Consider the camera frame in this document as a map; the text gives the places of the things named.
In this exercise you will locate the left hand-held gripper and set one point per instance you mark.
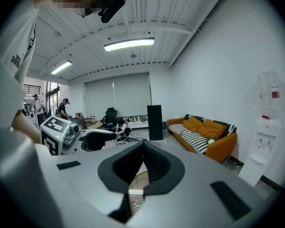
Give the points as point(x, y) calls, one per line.
point(55, 132)

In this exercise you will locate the tall black speaker cabinet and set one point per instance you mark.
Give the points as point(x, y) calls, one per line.
point(154, 122)

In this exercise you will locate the round ceiling fixture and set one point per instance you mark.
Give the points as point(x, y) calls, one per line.
point(133, 54)

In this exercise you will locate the person's beige shirt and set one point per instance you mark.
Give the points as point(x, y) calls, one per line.
point(12, 56)

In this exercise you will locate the grey open suitcase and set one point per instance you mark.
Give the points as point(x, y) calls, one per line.
point(129, 140)

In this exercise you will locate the person's left forearm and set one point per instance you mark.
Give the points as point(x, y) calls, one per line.
point(26, 127)

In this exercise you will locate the orange cushion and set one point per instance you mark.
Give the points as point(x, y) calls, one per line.
point(193, 124)
point(212, 129)

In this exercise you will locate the green and white plush toy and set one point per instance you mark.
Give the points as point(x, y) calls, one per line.
point(211, 140)

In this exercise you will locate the black head-worn camera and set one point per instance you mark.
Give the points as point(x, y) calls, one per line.
point(111, 3)

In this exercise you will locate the black office chair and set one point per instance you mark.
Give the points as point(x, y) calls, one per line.
point(110, 119)

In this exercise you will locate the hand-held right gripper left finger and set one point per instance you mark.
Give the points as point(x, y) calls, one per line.
point(80, 186)

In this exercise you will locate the long ceiling light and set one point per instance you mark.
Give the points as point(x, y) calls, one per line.
point(129, 44)
point(61, 67)

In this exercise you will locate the round beige table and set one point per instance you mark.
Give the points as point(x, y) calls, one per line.
point(138, 183)

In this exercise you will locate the orange sofa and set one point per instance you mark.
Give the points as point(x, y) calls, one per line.
point(224, 147)

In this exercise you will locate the black-and-white patterned throw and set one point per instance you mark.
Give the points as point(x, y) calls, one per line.
point(231, 128)

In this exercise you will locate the grey roller blind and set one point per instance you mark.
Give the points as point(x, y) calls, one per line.
point(131, 94)

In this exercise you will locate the small wooden stool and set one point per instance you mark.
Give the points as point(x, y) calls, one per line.
point(90, 121)

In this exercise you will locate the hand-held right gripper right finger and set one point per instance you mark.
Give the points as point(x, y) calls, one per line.
point(192, 174)

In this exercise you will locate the clear water dispenser bottle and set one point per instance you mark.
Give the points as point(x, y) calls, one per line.
point(268, 91)

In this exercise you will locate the black-and-white striped blanket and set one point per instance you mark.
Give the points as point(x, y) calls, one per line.
point(190, 138)

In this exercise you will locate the white water dispenser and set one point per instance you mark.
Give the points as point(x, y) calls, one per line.
point(261, 151)

